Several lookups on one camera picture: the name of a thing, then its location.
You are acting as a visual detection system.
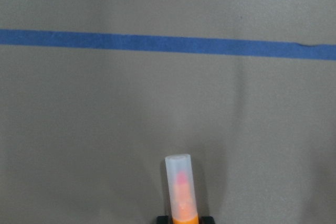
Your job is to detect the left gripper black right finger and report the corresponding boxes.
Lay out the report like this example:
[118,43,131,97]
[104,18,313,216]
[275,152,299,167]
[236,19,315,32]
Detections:
[198,216,215,224]

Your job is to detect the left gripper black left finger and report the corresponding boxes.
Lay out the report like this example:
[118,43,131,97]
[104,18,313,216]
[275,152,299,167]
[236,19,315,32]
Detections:
[156,216,173,224]

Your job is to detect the orange marker pen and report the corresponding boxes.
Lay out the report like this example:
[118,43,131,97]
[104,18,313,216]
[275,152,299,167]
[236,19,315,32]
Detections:
[165,154,199,223]

